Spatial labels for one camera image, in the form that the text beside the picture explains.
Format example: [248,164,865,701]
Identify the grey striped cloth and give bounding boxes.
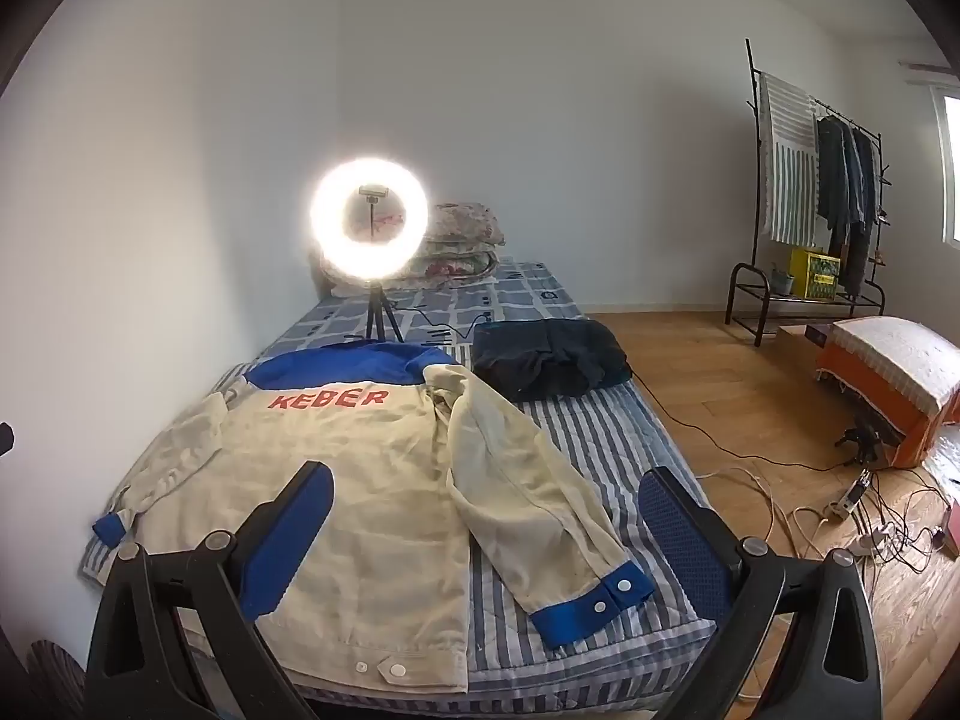
[26,639,87,720]

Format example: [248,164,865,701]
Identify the dark folded clothes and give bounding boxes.
[471,317,632,402]

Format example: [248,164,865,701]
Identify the blue white striped blanket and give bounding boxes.
[79,360,717,717]

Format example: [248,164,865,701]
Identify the folded floral quilt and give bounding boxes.
[319,202,505,290]

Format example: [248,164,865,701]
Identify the yellow crate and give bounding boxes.
[786,247,842,302]

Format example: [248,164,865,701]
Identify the orange stool with white cover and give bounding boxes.
[814,317,960,470]

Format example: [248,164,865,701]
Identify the small black floor tripod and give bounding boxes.
[836,427,886,466]

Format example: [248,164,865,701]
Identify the black clothes rack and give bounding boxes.
[724,37,897,347]

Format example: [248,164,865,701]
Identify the white power strip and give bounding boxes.
[836,469,871,518]

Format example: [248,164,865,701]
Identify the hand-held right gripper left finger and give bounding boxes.
[84,460,336,720]

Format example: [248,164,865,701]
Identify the black ring light cable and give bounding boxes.
[397,307,848,473]

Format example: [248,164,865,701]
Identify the tangle of floor cables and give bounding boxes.
[697,465,960,563]

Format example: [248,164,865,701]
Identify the hanging dark clothes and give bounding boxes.
[816,116,880,297]

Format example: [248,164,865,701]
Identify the cardboard box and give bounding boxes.
[776,322,833,383]

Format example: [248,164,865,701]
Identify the window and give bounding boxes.
[930,86,960,245]

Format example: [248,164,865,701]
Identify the glowing ring light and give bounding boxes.
[309,156,431,271]

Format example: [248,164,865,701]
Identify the cream and blue jacket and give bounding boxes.
[91,341,653,695]

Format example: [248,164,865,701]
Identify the striped grey white towel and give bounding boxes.
[757,71,822,247]

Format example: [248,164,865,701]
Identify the blue patterned bed sheet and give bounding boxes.
[259,259,590,357]

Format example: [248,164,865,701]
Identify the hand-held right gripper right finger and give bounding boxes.
[641,466,882,720]

